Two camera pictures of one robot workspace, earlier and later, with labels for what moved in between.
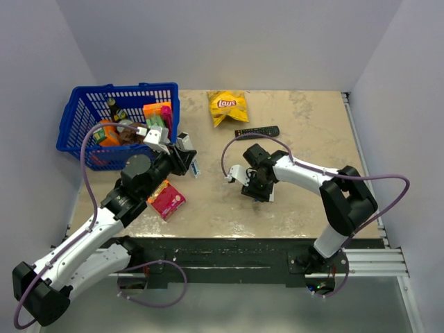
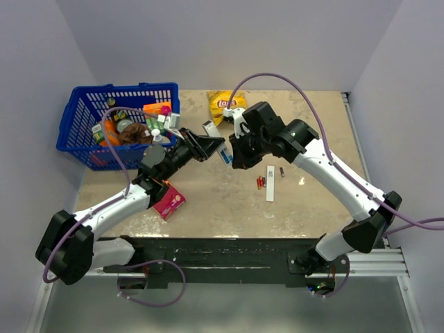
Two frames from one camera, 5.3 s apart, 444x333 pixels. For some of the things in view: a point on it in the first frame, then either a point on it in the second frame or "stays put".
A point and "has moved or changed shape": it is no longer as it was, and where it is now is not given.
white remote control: (184, 141) has moved or changed shape
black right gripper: (250, 191) → (241, 159)
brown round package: (129, 135) stays put
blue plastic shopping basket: (82, 107) stays put
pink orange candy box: (166, 200) stays put
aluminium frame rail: (378, 262) stays put
